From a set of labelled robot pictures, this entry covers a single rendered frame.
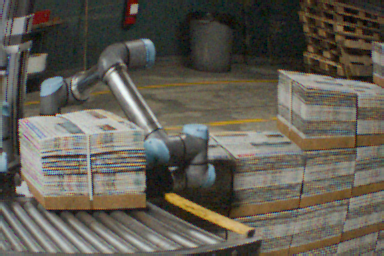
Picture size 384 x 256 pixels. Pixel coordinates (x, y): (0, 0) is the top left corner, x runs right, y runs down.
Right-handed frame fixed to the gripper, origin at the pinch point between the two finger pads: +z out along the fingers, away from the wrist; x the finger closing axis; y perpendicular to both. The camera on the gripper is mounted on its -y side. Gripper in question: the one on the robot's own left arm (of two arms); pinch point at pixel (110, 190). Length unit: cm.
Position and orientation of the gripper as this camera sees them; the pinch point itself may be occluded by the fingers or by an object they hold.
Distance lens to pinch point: 262.7
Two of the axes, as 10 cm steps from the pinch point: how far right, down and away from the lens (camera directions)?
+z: -8.5, 0.8, -5.1
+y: 0.4, -9.8, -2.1
